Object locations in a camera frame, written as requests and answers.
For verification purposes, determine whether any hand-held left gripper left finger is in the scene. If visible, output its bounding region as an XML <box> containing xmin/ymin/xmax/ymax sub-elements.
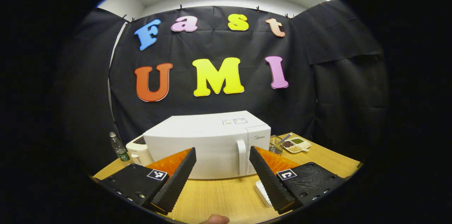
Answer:
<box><xmin>93</xmin><ymin>147</ymin><xmax>197</xmax><ymax>215</ymax></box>

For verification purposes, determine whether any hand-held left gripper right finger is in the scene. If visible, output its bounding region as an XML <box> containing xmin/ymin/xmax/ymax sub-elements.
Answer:
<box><xmin>249</xmin><ymin>145</ymin><xmax>346</xmax><ymax>214</ymax></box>

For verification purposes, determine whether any white microwave oven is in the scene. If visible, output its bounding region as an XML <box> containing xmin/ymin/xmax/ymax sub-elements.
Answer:
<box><xmin>143</xmin><ymin>110</ymin><xmax>272</xmax><ymax>180</ymax></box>

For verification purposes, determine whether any small white plastic tray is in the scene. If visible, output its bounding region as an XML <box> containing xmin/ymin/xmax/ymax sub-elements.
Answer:
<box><xmin>255</xmin><ymin>180</ymin><xmax>273</xmax><ymax>208</ymax></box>

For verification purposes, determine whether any divided dish of beans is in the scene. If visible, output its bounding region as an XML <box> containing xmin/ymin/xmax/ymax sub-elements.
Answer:
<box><xmin>282</xmin><ymin>137</ymin><xmax>312</xmax><ymax>154</ymax></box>

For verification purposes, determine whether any white toaster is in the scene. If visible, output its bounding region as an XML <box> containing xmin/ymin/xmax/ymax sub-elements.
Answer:
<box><xmin>125</xmin><ymin>135</ymin><xmax>154</xmax><ymax>167</ymax></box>

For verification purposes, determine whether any clear plastic water bottle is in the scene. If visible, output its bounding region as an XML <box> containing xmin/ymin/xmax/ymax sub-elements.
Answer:
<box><xmin>108</xmin><ymin>132</ymin><xmax>131</xmax><ymax>162</ymax></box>

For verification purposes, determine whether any black backdrop cloth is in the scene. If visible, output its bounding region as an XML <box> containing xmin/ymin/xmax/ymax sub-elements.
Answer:
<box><xmin>56</xmin><ymin>0</ymin><xmax>389</xmax><ymax>178</ymax></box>

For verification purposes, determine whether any row of small cloth clips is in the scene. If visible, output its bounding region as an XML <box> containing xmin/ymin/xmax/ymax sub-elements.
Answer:
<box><xmin>122</xmin><ymin>2</ymin><xmax>323</xmax><ymax>23</ymax></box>

